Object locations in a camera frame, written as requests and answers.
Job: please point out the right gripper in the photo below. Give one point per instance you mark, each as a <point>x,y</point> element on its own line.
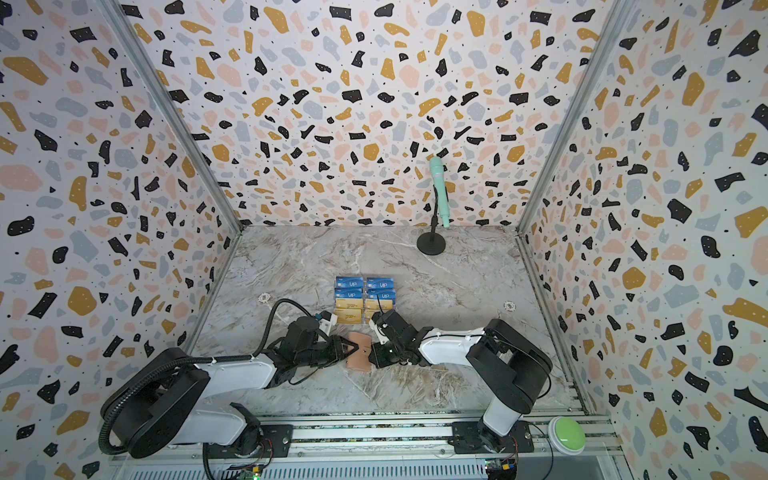
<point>384,345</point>

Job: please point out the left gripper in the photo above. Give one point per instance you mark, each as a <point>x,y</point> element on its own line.
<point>339,354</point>

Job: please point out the pink leather card holder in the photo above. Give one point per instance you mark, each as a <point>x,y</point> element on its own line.
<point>359,360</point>

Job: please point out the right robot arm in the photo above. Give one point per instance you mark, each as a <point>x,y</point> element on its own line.
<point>512,367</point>

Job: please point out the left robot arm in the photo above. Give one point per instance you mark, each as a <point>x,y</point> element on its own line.
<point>165,402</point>

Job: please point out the gold VIP card left front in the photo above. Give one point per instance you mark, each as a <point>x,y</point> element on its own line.
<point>351,316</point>

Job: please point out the gold vip card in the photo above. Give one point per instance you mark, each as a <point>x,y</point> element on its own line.
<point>379,304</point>
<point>349,303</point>
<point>351,316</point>

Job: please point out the gold VIP card right upper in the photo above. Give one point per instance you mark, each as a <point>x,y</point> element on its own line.
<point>379,304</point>

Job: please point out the gold VIP card left upper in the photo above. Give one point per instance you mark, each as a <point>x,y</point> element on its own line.
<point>349,303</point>

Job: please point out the blue card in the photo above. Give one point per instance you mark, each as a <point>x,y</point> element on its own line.
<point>349,282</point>
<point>379,283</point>
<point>381,294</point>
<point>349,293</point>

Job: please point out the blue card back right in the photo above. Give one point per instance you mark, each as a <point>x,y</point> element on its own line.
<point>379,283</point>

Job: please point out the blue card back left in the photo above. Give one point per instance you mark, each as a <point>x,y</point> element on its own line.
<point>349,282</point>

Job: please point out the black microphone stand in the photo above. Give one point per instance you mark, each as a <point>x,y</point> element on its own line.
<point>432,243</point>

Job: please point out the mint green microphone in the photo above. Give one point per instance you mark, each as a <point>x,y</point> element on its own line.
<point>437,174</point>

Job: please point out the green push button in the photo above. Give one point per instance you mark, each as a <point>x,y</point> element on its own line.
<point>566,436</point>

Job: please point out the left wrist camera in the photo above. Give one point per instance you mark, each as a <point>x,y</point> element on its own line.
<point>326,321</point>

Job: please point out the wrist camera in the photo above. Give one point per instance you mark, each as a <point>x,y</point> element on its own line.
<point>326,321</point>
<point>372,322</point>

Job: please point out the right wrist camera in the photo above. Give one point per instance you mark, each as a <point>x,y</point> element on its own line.
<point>372,322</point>

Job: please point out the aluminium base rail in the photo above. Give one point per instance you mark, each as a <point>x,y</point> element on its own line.
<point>416,446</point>

